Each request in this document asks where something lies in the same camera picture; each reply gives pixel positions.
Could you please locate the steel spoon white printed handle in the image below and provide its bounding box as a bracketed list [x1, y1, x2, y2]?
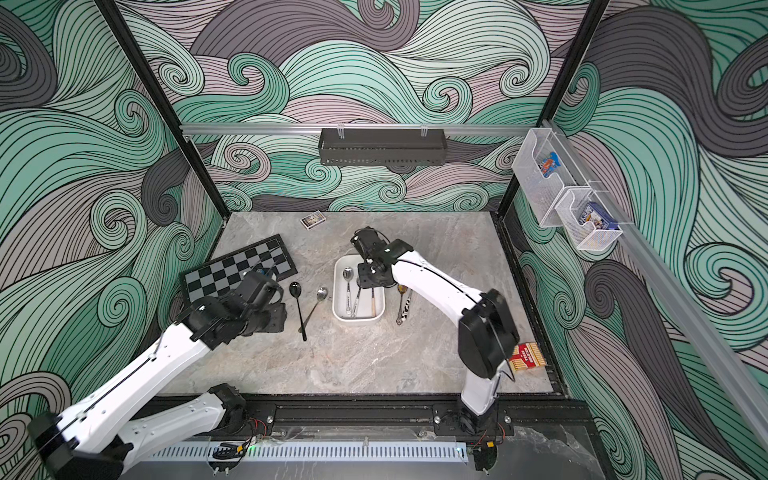
[342, 267, 354, 316]

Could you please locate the aluminium rail wall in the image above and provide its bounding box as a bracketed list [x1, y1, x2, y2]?
[180, 122, 534, 137]
[542, 119, 768, 445]

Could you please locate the red blue item in bin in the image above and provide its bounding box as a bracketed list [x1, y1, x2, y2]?
[538, 151, 562, 178]

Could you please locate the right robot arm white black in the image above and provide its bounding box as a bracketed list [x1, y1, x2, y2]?
[350, 226, 520, 417]

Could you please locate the spoon cow pattern handle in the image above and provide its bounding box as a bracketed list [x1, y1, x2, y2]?
[398, 298, 411, 325]

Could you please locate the aluminium rail back wall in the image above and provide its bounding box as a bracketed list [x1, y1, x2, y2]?
[180, 122, 534, 137]

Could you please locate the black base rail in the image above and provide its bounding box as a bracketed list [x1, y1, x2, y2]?
[242, 394, 591, 438]

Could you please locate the clear wall bin upper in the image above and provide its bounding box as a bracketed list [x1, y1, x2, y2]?
[513, 128, 584, 227]

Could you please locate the aluminium rail right wall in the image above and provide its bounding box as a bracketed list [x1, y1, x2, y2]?
[542, 119, 768, 445]

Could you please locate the clear wall bin lower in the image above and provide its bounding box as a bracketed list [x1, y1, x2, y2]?
[555, 187, 623, 253]

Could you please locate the red yellow box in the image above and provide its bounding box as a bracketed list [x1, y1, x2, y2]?
[509, 342, 547, 372]

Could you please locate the small card box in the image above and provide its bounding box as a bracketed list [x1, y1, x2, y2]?
[301, 211, 327, 230]

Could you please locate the steel spoon plain handle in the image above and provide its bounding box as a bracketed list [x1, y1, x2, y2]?
[298, 286, 328, 333]

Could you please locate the iridescent gold ornate spoon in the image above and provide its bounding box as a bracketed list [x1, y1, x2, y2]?
[396, 284, 408, 325]

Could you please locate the black wall shelf tray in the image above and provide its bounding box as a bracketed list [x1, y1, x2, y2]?
[318, 129, 448, 167]

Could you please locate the white slotted cable duct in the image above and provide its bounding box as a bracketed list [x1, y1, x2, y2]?
[148, 440, 469, 465]

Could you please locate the blue card box in bin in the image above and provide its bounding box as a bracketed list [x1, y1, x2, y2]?
[578, 201, 619, 230]

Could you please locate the white storage box tray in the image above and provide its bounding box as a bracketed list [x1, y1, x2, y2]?
[331, 255, 386, 325]

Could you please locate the black grey chessboard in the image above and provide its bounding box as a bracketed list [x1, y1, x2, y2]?
[180, 234, 298, 305]

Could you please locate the clear wall bin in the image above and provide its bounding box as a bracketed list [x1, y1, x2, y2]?
[513, 128, 584, 227]
[555, 187, 623, 253]

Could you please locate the black spoon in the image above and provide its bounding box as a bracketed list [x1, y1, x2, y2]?
[289, 281, 308, 342]

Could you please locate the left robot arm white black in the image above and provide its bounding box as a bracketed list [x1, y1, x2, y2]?
[27, 269, 287, 479]

